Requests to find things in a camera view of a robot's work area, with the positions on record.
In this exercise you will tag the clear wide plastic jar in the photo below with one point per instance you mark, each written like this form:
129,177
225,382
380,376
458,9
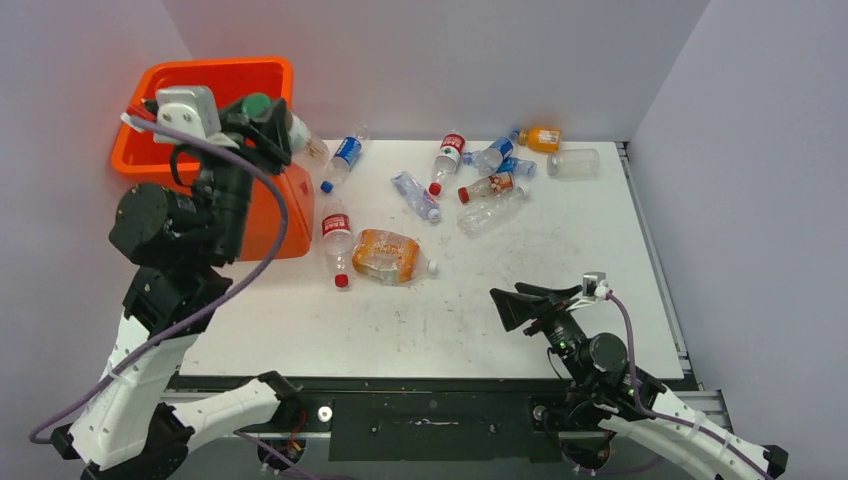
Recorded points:
573,164

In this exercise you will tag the crushed clear water bottle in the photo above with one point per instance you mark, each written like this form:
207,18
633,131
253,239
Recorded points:
417,197

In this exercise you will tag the clear bottle red label red cap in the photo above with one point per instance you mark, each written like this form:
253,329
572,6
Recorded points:
337,242

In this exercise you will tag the blue label bottle near bin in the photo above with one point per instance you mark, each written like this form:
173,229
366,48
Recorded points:
347,153

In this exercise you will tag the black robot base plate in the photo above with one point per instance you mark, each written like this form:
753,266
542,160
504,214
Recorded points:
442,420

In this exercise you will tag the red white label bottle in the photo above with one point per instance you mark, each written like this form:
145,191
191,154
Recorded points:
446,163

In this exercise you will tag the orange juice bottle at back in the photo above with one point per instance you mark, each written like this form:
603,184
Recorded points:
540,139

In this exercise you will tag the large crushed orange tea bottle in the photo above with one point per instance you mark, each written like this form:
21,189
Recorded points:
391,258

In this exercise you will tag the blue label bottle at back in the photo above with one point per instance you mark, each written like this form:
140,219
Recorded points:
487,161

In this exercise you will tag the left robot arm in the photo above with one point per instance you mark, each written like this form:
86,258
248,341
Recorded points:
179,238

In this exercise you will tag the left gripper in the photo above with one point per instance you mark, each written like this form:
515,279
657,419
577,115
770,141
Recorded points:
270,139

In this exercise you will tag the brown label red cap bottle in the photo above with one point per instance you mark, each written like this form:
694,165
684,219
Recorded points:
486,187

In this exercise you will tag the green cap tea bottle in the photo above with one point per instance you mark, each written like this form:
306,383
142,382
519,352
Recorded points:
303,140

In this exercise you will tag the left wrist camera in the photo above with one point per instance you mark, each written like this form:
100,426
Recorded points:
191,110

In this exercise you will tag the clear crushed bottle centre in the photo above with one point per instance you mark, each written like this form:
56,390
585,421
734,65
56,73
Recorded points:
485,215

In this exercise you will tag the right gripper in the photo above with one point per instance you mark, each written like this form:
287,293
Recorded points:
515,307

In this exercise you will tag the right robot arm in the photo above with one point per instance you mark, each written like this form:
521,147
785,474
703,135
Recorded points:
611,393

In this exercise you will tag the light blue crushed bottle back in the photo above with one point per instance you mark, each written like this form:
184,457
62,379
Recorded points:
516,166

